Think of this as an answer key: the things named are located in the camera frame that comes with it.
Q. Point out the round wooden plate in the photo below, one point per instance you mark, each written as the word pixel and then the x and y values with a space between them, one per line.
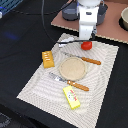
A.
pixel 73 68

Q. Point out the left grey toy pot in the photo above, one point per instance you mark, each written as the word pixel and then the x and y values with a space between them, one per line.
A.
pixel 69 11

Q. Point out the woven beige placemat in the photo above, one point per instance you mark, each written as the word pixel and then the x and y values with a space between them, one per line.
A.
pixel 47 94

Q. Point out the grey toy pot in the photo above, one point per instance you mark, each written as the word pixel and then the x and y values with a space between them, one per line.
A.
pixel 102 12
pixel 69 11

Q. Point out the red toy tomato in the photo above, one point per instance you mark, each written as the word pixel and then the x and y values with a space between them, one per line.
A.
pixel 86 45

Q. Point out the beige bowl at edge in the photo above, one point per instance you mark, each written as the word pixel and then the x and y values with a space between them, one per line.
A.
pixel 124 16

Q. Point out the toy bread loaf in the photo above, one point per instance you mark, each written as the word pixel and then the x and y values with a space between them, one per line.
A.
pixel 47 59

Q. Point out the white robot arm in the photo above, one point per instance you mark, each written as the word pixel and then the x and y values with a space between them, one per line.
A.
pixel 88 4

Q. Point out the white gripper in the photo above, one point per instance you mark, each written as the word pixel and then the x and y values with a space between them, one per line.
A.
pixel 87 21

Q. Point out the yellow butter box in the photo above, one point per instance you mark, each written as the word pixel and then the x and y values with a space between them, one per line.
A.
pixel 71 97

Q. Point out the fork with wooden handle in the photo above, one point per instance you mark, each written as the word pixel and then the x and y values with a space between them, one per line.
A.
pixel 58 78

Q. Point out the knife with wooden handle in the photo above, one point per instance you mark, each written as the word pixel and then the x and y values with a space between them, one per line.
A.
pixel 84 58

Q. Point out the right grey toy pot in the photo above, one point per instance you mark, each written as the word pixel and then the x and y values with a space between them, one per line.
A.
pixel 102 12

